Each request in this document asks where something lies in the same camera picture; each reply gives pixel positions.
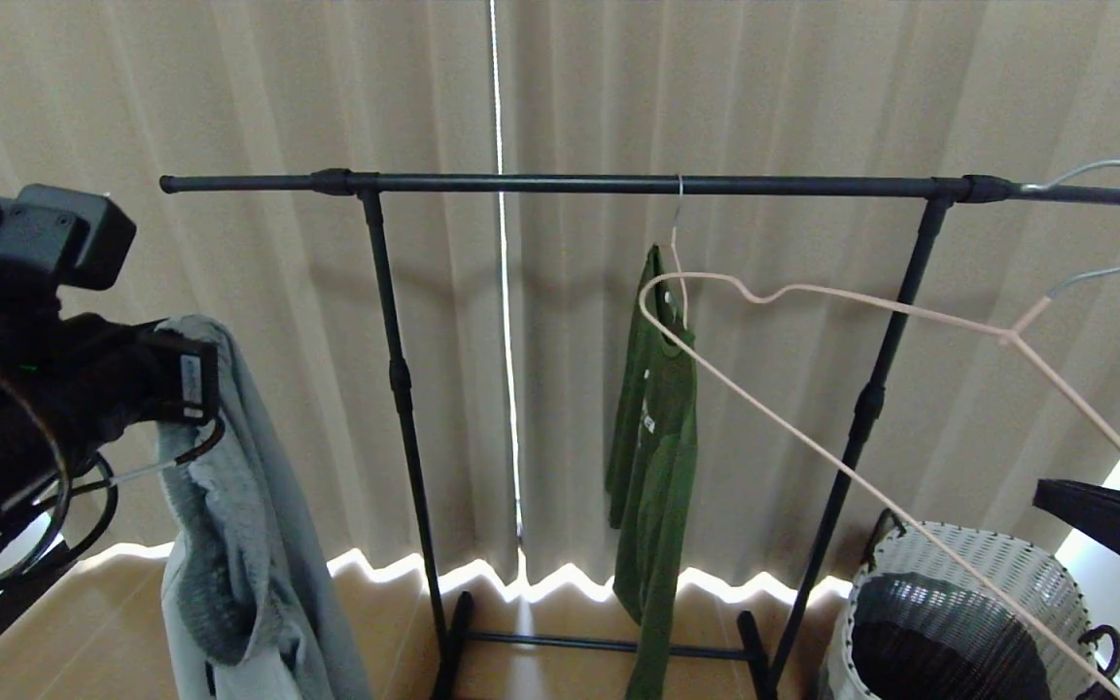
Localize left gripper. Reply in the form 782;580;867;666
52;319;222;450

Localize pale grey shorts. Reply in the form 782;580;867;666
156;313;374;700

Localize green printed t-shirt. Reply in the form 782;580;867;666
604;243;700;700

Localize pink clothes hanger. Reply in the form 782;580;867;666
668;174;693;328
637;159;1120;700

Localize black clothes rack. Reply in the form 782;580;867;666
158;167;1120;700

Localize white laundry basket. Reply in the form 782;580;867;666
817;507;1120;700

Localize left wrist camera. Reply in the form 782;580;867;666
0;184;139;295

